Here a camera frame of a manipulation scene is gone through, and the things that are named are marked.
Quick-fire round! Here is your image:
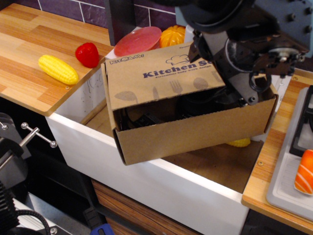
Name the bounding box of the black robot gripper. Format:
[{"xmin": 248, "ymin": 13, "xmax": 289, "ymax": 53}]
[{"xmin": 188, "ymin": 30, "xmax": 260, "ymax": 108}]

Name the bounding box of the brown cardboard kitchen box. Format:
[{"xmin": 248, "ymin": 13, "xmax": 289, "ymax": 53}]
[{"xmin": 102, "ymin": 43, "xmax": 278, "ymax": 165}]

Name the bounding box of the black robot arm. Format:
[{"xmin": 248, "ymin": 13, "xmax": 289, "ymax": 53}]
[{"xmin": 159, "ymin": 0, "xmax": 313, "ymax": 106}]

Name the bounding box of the orange toy pumpkin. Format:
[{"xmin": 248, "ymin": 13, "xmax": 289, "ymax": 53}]
[{"xmin": 159, "ymin": 25, "xmax": 185, "ymax": 48}]

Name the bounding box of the yellow toy corn in sink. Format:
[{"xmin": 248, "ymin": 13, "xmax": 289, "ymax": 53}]
[{"xmin": 227, "ymin": 138, "xmax": 251, "ymax": 148}]

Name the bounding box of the pink plastic plate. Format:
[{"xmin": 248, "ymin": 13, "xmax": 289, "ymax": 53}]
[{"xmin": 114, "ymin": 26, "xmax": 162, "ymax": 57}]

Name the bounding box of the black stove burner grate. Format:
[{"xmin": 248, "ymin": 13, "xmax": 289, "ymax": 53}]
[{"xmin": 290, "ymin": 85, "xmax": 313, "ymax": 157}]

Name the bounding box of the red toy strawberry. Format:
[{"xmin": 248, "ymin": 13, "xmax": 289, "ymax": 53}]
[{"xmin": 75, "ymin": 43, "xmax": 99, "ymax": 68}]

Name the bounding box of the grey toy stove tray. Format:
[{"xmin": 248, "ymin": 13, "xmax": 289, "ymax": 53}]
[{"xmin": 267, "ymin": 88, "xmax": 313, "ymax": 221}]

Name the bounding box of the white toy sink basin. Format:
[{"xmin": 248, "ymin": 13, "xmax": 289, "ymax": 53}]
[{"xmin": 45, "ymin": 67, "xmax": 294, "ymax": 235}]

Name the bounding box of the salmon sushi toy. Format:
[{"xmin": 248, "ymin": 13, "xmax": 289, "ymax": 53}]
[{"xmin": 294, "ymin": 149, "xmax": 313, "ymax": 196}]

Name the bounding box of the yellow toy corn cob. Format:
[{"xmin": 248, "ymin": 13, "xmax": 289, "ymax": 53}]
[{"xmin": 38, "ymin": 55, "xmax": 79, "ymax": 85}]

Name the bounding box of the wooden drawer front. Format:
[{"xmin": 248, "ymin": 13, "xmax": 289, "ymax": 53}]
[{"xmin": 91, "ymin": 180, "xmax": 199, "ymax": 235}]

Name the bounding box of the white faucet post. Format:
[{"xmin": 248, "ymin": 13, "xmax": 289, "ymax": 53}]
[{"xmin": 184, "ymin": 25, "xmax": 194, "ymax": 43}]

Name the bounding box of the black cable in box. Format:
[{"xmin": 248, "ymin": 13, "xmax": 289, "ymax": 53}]
[{"xmin": 119, "ymin": 107, "xmax": 162, "ymax": 130}]

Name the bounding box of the silver metal clamp handle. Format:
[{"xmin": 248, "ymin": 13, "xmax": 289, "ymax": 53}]
[{"xmin": 20, "ymin": 122, "xmax": 58, "ymax": 148}]

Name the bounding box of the blue plastic handle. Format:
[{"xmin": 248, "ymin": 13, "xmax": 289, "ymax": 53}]
[{"xmin": 90, "ymin": 223, "xmax": 115, "ymax": 235}]

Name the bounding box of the black clamp mount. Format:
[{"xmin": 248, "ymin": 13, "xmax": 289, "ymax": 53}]
[{"xmin": 0, "ymin": 113, "xmax": 30, "ymax": 189}]

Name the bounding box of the black braided cable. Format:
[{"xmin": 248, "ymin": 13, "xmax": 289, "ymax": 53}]
[{"xmin": 0, "ymin": 182, "xmax": 51, "ymax": 235}]

